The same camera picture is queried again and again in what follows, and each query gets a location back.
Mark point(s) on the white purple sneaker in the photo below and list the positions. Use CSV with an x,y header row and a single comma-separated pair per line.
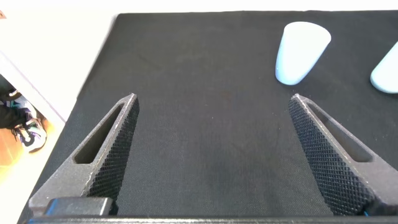
x,y
32,137

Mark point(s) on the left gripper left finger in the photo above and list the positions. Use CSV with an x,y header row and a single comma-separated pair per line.
x,y
77,180

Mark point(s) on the black table cloth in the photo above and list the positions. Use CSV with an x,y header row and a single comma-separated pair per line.
x,y
202,62

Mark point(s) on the light blue plastic cup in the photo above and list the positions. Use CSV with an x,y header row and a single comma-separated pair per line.
x,y
298,53

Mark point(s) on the teal plastic cup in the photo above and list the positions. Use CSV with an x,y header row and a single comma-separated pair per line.
x,y
387,74

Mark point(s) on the white wall base trim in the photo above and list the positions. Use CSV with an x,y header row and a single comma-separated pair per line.
x,y
31,93

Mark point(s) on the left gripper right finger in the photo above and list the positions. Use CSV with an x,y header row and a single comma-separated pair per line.
x,y
357,183

